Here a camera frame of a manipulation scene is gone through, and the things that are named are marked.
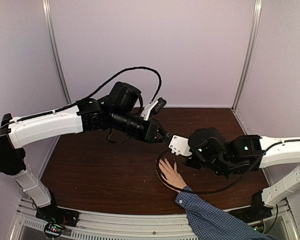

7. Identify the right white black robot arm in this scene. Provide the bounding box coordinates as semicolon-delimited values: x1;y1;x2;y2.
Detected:
184;127;300;221

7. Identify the blue checked shirt forearm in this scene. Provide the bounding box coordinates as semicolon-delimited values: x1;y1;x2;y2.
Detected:
175;186;277;240

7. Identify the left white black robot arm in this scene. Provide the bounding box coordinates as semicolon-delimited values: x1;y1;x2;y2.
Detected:
0;82;167;222

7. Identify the pale hand with long nails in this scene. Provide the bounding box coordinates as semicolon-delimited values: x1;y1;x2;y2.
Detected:
158;158;187;194

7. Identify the round green circuit board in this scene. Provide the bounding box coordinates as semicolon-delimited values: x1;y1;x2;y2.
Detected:
43;223;65;239

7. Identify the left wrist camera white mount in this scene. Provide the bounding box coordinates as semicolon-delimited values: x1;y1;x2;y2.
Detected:
140;97;167;121

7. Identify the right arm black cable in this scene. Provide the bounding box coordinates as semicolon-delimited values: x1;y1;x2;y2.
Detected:
155;148;266;195

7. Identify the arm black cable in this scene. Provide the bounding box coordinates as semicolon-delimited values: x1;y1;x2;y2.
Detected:
155;148;266;195
0;66;163;173

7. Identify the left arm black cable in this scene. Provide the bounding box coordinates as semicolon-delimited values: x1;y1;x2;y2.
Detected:
0;66;163;173

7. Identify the right aluminium corner post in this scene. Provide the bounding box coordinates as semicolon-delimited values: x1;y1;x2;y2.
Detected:
231;0;263;135

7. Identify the aluminium corner post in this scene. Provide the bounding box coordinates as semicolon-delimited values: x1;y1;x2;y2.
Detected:
41;0;75;118
231;0;263;135

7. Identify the left aluminium corner post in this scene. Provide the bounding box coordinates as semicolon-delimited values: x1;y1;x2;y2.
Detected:
41;0;75;118

